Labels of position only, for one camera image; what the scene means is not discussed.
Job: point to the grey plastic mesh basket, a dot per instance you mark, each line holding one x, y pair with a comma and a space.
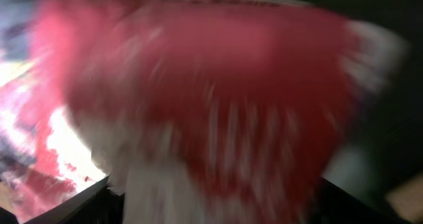
385, 151

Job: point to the red white snack bag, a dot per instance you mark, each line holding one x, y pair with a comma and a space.
198, 111

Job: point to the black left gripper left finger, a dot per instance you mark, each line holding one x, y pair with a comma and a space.
76, 205

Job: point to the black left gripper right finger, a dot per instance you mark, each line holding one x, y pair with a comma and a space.
335, 206

